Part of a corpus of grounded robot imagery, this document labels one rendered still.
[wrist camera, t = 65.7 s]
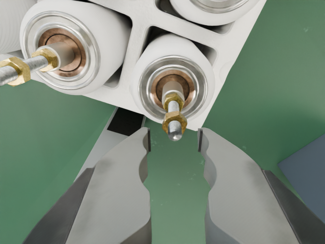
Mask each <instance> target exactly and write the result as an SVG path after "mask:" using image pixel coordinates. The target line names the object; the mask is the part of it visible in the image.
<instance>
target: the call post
mask: <svg viewBox="0 0 325 244"><path fill-rule="evenodd" d="M145 120H146V116H145V115H143V114H140V113H137V112H134V111H131V110H128V109H124V108H121V107H118V106H116V108H115V110H114V112H113V113H112V115H111V117H110V119H109V120H108V122H107V124H106V126H105V128H104V129H103V131H102V133H101V134H100V136H99V138H98V140H97V142H96V143H95V145H94V147H93V149H92V150H91V152H90V154H89V156H88V157H87V159H86V161H85V163H84V165H83V166H82V168H81V170H80V171H79V174H78V175H77V177H76V179H77V178H78V177H79V176H80V175H81V174H82V173H83V171H84V170H85V169H86V168H92V167H94V165H95V164H96V163H97V162H98V161H99V160H100V159H101V158H102V157H103V156H104V155H105V154H106V153H107V152H108V151H109V150H110V149H112V148H113V147H115V146H116V145H118V144H119V143H120V142H122V141H123V140H125V139H126V138H127V137H129V136H130V135H132V134H133V133H135V132H136V131H138V130H139V129H140V128H142V127H144V125H145ZM76 179H75V180H76Z"/></svg>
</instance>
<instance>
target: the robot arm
mask: <svg viewBox="0 0 325 244"><path fill-rule="evenodd" d="M197 137H198V152H200V153H201V155H202V156H203V157H204V159H205V167H204V178H205V179H206V180H207V182H208V184H209V185H210V188H211V190H210V191H209V194H208V199H207V208H206V214H205V236H206V244H325V223H324V222H323V221H322V220H321V219H320V218H319V217H318V216H316V215H315V214H314V213H313V212H312V211H311V210H310V209H309V208H308V207H307V206H306V205H305V204H304V203H303V202H302V201H301V200H300V199H299V198H298V197H297V196H296V195H295V194H294V193H293V192H292V191H291V190H290V189H289V188H288V187H287V186H286V185H285V184H284V183H283V182H282V181H281V180H280V179H279V178H278V177H277V176H276V175H275V174H273V173H272V172H271V171H270V170H263V169H262V168H261V167H260V166H259V165H258V164H257V163H256V162H255V161H254V160H253V159H251V158H250V157H249V156H248V155H247V154H246V153H244V152H243V151H242V150H241V149H240V148H238V147H237V146H235V145H234V144H232V143H231V142H229V141H227V140H226V139H224V138H223V137H221V136H219V135H218V134H216V133H215V132H213V131H212V130H210V129H208V128H204V127H202V128H198V133H197ZM150 151H151V143H150V128H147V127H142V128H140V129H139V130H138V131H136V132H135V133H133V134H132V135H130V136H129V137H127V138H126V139H125V140H123V141H122V142H120V143H119V144H118V145H116V146H115V147H113V148H112V149H110V150H109V151H108V152H107V153H106V154H105V155H104V156H103V157H102V158H101V159H100V160H99V161H98V162H97V163H96V164H95V165H94V167H92V168H86V169H85V170H84V171H83V173H82V174H81V175H80V176H79V177H78V178H77V179H76V180H75V181H74V183H73V184H72V185H71V186H70V187H69V188H68V189H67V190H66V191H65V192H64V194H63V195H62V196H61V197H60V198H59V199H58V200H57V201H56V203H55V204H54V205H53V206H52V207H51V208H50V209H49V210H48V211H47V212H46V214H45V215H44V216H43V217H42V218H41V219H40V220H39V222H38V223H37V224H36V225H35V226H34V228H33V229H32V230H31V231H30V233H29V234H28V235H27V237H26V238H25V240H24V241H23V243H22V244H151V243H152V232H151V210H150V193H149V191H148V190H147V189H146V188H145V186H144V185H143V183H144V181H145V179H146V178H147V176H148V164H147V154H148V152H150Z"/></svg>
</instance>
